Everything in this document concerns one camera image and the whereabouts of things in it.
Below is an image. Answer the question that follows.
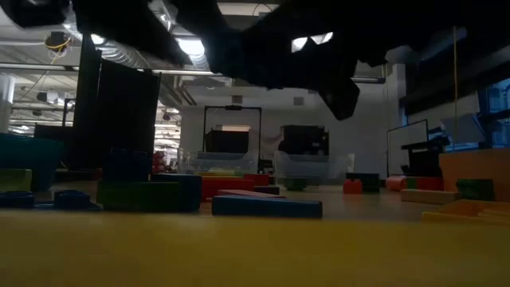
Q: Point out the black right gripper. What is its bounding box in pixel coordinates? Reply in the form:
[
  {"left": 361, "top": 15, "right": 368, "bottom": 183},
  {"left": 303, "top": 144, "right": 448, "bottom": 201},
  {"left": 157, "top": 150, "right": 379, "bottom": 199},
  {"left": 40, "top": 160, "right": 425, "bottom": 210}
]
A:
[{"left": 206, "top": 7, "right": 361, "bottom": 121}]

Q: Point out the long blue wooden block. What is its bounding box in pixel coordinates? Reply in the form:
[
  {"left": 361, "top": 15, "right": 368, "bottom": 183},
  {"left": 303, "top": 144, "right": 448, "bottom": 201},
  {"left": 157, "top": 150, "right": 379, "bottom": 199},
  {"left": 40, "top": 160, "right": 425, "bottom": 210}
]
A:
[{"left": 210, "top": 194, "right": 324, "bottom": 219}]

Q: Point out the blue square lego brick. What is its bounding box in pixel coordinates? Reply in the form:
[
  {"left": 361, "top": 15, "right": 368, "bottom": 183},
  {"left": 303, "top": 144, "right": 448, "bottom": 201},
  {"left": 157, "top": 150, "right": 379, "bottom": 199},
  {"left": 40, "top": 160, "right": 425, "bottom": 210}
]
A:
[
  {"left": 102, "top": 147, "right": 155, "bottom": 183},
  {"left": 0, "top": 190, "right": 104, "bottom": 211}
]

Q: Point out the black background box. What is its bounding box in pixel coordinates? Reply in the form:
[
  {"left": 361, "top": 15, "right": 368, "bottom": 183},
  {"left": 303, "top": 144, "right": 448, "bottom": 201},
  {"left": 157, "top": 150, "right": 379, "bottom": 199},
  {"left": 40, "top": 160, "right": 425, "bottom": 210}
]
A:
[{"left": 281, "top": 124, "right": 331, "bottom": 156}]

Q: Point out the clear plastic bin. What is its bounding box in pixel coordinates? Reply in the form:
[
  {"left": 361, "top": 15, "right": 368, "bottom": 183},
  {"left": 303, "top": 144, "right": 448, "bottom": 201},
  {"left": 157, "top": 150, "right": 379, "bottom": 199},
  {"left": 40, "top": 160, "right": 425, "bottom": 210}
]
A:
[
  {"left": 177, "top": 147, "right": 260, "bottom": 175},
  {"left": 273, "top": 150, "right": 355, "bottom": 187}
]

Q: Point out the whiteboard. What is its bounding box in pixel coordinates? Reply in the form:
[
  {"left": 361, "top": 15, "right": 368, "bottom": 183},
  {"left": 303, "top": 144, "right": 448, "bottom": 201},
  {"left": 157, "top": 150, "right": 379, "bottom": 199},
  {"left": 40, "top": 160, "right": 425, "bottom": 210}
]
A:
[{"left": 386, "top": 118, "right": 430, "bottom": 177}]

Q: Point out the green two-by-four lego brick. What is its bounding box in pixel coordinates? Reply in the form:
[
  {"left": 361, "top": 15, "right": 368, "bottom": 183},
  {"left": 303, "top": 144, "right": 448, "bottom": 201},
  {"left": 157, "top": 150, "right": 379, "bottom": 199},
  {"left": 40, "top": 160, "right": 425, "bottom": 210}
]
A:
[{"left": 345, "top": 171, "right": 381, "bottom": 195}]

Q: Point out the small orange-red lego brick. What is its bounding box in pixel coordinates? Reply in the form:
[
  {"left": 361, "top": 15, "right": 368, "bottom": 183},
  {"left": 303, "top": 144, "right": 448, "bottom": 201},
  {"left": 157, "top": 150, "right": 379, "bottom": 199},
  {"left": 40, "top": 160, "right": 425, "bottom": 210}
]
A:
[{"left": 343, "top": 179, "right": 363, "bottom": 195}]

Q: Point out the pink-red arch block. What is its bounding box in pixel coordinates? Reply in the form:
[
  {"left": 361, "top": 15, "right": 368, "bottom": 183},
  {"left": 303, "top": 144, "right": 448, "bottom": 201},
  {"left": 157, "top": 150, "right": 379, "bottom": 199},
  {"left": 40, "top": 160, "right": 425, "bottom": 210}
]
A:
[{"left": 384, "top": 175, "right": 408, "bottom": 192}]

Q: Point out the black background desk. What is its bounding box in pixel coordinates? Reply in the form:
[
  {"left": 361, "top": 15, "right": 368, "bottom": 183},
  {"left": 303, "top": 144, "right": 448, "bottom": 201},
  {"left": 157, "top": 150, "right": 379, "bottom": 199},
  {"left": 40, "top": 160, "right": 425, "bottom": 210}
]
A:
[{"left": 400, "top": 137, "right": 451, "bottom": 179}]

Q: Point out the red wooden cube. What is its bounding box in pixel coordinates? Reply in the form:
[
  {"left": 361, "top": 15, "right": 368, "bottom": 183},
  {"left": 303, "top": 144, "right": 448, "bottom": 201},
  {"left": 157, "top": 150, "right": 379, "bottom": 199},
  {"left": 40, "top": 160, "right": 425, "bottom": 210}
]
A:
[
  {"left": 243, "top": 173, "right": 271, "bottom": 187},
  {"left": 416, "top": 176, "right": 445, "bottom": 192}
]

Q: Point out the black background monitor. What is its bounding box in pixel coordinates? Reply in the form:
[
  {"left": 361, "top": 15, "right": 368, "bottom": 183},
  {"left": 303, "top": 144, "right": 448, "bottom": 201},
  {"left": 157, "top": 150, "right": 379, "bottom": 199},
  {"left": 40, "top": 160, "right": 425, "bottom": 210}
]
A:
[{"left": 205, "top": 129, "right": 250, "bottom": 154}]

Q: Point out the grey tilted panel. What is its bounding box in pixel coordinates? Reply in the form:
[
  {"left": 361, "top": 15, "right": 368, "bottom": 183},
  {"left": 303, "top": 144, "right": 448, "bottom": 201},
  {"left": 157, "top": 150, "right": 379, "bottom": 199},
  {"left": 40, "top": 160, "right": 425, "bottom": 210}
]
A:
[{"left": 440, "top": 113, "right": 485, "bottom": 145}]

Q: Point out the beige wooden block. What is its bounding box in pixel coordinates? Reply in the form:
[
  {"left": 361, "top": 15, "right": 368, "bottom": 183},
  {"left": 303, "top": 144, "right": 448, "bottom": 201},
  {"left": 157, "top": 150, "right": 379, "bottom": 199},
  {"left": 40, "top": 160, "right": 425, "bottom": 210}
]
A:
[{"left": 400, "top": 188, "right": 460, "bottom": 206}]

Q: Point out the long pink wooden block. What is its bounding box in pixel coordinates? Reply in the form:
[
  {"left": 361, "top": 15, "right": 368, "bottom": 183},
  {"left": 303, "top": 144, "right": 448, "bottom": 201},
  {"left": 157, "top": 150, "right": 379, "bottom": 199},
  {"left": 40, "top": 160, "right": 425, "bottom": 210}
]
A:
[{"left": 217, "top": 188, "right": 287, "bottom": 199}]

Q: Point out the magenta two-by-four lego brick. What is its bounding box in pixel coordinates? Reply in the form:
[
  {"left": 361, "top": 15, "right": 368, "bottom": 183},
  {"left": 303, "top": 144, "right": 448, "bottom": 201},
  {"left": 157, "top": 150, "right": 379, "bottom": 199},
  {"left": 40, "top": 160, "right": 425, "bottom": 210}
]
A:
[{"left": 201, "top": 176, "right": 256, "bottom": 201}]

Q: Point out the orange translucent bin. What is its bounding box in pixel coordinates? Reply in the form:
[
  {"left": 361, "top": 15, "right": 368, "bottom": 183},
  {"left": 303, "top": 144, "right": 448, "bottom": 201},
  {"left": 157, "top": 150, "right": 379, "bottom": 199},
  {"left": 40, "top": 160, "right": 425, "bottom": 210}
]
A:
[{"left": 437, "top": 148, "right": 510, "bottom": 203}]

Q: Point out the window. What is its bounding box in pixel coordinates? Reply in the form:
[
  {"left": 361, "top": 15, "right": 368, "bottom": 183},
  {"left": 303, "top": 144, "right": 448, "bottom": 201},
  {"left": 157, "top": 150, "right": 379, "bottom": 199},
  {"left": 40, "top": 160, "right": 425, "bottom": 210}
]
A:
[{"left": 477, "top": 77, "right": 510, "bottom": 149}]

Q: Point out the ceiling light panel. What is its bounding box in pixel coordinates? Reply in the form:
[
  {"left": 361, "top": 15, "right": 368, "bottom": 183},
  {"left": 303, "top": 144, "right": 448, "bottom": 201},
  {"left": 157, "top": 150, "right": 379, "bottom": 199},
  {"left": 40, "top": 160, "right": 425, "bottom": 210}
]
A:
[{"left": 175, "top": 37, "right": 206, "bottom": 57}]

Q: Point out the orange two-by-four lego brick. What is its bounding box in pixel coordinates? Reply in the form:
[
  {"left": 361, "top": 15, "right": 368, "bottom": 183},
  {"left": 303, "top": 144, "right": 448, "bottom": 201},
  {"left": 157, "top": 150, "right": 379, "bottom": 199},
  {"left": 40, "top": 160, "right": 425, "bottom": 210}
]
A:
[{"left": 420, "top": 199, "right": 510, "bottom": 225}]

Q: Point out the grey ceiling pipe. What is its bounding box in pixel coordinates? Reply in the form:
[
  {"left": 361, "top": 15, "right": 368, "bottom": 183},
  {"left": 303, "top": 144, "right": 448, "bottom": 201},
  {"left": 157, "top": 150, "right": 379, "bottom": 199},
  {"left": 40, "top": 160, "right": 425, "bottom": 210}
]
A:
[{"left": 137, "top": 68, "right": 386, "bottom": 85}]

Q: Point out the black partition stand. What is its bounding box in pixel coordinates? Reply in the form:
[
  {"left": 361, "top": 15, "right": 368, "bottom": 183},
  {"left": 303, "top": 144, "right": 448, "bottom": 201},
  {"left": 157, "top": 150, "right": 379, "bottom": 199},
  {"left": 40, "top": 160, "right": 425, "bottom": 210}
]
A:
[{"left": 71, "top": 33, "right": 161, "bottom": 172}]

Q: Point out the green wooden block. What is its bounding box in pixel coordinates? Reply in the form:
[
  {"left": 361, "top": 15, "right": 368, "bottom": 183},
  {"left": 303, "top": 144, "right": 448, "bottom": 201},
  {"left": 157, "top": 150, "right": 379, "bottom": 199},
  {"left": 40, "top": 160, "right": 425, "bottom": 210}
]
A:
[{"left": 96, "top": 181, "right": 181, "bottom": 213}]

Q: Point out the teal plastic bin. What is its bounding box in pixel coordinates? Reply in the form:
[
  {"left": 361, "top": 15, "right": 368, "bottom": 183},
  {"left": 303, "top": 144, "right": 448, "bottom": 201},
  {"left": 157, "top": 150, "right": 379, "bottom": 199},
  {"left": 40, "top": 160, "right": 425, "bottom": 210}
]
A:
[{"left": 0, "top": 132, "right": 65, "bottom": 192}]

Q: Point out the light green arch block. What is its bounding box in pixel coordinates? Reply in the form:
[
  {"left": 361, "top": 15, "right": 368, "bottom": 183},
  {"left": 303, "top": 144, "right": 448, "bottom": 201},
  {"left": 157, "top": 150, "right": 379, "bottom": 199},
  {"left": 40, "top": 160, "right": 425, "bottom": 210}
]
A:
[{"left": 0, "top": 168, "right": 33, "bottom": 193}]

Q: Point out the black background station frame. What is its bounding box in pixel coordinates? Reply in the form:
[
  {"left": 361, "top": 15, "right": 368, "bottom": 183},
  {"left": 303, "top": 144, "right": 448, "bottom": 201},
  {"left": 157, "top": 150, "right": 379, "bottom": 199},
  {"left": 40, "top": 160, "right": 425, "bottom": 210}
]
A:
[{"left": 202, "top": 104, "right": 263, "bottom": 172}]

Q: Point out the yellow hanging cable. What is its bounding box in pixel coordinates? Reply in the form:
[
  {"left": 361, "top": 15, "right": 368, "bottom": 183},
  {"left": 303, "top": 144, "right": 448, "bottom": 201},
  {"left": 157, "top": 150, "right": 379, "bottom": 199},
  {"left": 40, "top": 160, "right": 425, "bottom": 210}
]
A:
[{"left": 452, "top": 26, "right": 459, "bottom": 152}]

